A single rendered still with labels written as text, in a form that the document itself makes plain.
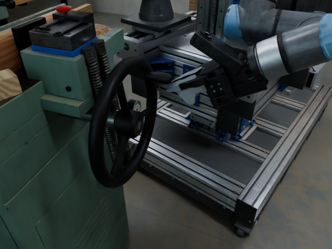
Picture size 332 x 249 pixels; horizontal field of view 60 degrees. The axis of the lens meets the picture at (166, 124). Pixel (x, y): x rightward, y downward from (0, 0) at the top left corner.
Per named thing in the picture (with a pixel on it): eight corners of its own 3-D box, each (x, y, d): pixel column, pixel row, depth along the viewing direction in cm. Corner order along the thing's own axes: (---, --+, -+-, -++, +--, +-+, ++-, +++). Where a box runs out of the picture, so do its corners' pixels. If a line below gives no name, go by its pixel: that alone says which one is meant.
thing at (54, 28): (74, 58, 55) (68, 28, 52) (27, 50, 58) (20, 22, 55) (108, 35, 65) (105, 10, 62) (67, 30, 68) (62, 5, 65)
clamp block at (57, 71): (82, 102, 59) (74, 61, 54) (29, 91, 63) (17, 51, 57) (116, 72, 70) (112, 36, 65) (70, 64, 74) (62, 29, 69)
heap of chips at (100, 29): (101, 36, 82) (100, 29, 81) (71, 32, 85) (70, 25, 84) (112, 28, 88) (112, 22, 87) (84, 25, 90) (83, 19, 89)
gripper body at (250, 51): (210, 110, 61) (268, 94, 54) (192, 75, 58) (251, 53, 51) (218, 93, 67) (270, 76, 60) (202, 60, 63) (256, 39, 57)
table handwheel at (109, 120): (142, 190, 74) (86, 191, 47) (76, 171, 80) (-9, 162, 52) (170, 85, 79) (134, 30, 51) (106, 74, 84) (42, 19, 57)
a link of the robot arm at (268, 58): (275, 43, 49) (277, 28, 55) (249, 53, 51) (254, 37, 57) (289, 80, 51) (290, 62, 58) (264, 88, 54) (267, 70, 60)
